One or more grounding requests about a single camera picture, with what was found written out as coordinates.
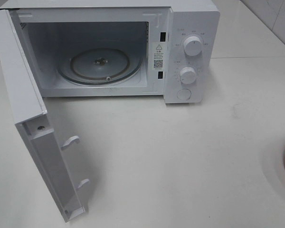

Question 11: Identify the white microwave knob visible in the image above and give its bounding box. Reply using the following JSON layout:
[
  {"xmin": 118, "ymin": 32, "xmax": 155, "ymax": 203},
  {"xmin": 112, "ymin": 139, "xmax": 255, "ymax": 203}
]
[
  {"xmin": 179, "ymin": 66, "xmax": 197, "ymax": 85},
  {"xmin": 183, "ymin": 35, "xmax": 203, "ymax": 57}
]

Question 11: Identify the white warning label sticker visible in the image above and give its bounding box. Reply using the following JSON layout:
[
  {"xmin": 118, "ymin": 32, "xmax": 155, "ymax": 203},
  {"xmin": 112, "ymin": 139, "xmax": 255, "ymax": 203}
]
[{"xmin": 151, "ymin": 42, "xmax": 167, "ymax": 70}]

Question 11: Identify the white microwave oven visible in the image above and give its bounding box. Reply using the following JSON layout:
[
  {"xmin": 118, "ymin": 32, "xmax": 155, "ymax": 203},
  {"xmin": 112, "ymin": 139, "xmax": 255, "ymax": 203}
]
[{"xmin": 0, "ymin": 0, "xmax": 220, "ymax": 104}]

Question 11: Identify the round door release button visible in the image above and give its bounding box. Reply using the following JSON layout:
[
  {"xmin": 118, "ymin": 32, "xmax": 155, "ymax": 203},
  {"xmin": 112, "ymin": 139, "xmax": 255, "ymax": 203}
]
[{"xmin": 177, "ymin": 88, "xmax": 191, "ymax": 101}]

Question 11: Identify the white microwave door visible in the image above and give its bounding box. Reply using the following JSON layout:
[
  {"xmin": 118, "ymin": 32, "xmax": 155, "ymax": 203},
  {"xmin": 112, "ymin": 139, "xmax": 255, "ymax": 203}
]
[{"xmin": 0, "ymin": 9, "xmax": 89, "ymax": 222}]

